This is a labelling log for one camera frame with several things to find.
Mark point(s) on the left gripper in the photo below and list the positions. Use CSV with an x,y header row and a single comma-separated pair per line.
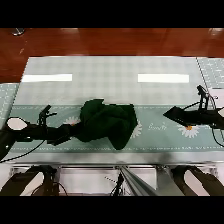
x,y
61,133

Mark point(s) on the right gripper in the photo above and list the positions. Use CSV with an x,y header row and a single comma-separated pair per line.
x,y
181,116

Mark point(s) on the dark green garment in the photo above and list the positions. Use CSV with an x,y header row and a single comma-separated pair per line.
x,y
106,123

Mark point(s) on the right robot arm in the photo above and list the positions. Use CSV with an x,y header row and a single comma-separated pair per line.
x,y
210,117

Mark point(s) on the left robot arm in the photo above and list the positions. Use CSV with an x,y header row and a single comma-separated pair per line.
x,y
23,131

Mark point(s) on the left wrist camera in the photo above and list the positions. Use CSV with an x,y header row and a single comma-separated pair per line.
x,y
42,115

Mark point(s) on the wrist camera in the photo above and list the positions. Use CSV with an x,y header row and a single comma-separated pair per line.
x,y
202,91
42,115

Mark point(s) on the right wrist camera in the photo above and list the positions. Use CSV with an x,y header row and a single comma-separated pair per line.
x,y
202,91

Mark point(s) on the silver frame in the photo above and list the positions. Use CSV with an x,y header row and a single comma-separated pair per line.
x,y
140,186

